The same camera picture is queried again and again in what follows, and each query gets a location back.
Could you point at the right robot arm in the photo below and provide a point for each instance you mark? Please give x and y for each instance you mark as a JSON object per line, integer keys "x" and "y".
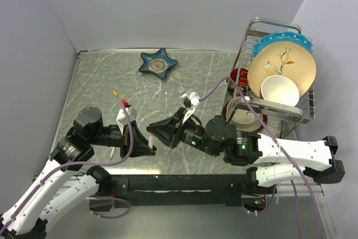
{"x": 269, "y": 161}

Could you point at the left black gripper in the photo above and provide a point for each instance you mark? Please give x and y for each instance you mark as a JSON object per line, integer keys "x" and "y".
{"x": 140, "y": 143}

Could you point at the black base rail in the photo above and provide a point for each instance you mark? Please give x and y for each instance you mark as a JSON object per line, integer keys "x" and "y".
{"x": 157, "y": 190}

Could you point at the tan bird plate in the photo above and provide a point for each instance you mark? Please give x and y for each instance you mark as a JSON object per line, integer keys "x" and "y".
{"x": 283, "y": 58}

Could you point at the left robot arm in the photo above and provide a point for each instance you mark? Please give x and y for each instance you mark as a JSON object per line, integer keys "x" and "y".
{"x": 69, "y": 177}

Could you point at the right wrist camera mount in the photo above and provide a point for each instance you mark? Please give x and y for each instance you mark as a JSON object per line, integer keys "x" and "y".
{"x": 191, "y": 101}

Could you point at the blue dotted plate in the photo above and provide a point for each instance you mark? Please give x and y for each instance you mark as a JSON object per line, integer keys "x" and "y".
{"x": 282, "y": 36}

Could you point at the blue star-shaped dish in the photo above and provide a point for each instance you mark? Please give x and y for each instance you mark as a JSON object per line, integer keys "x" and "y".
{"x": 157, "y": 63}

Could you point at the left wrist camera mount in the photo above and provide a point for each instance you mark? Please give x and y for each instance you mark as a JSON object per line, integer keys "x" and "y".
{"x": 121, "y": 119}

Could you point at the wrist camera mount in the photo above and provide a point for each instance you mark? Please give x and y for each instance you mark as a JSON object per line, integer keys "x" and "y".
{"x": 191, "y": 101}
{"x": 121, "y": 119}

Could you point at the white marker yellow tip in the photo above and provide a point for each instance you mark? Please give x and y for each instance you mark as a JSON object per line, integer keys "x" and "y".
{"x": 112, "y": 152}

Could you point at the white marker orange tip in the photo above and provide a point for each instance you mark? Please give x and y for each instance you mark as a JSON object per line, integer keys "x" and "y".
{"x": 150, "y": 141}

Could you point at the red rimmed bowl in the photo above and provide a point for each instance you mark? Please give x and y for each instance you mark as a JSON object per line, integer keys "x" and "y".
{"x": 244, "y": 120}

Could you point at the white bowl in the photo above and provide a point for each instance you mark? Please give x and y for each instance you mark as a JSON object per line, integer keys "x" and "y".
{"x": 280, "y": 89}

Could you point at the metal dish rack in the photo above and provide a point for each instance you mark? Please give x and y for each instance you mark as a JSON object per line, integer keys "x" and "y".
{"x": 281, "y": 119}

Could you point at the red cup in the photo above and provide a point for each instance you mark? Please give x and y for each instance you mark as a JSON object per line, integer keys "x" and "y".
{"x": 239, "y": 75}

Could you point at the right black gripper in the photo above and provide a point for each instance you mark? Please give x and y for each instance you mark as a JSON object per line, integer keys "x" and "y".
{"x": 168, "y": 131}

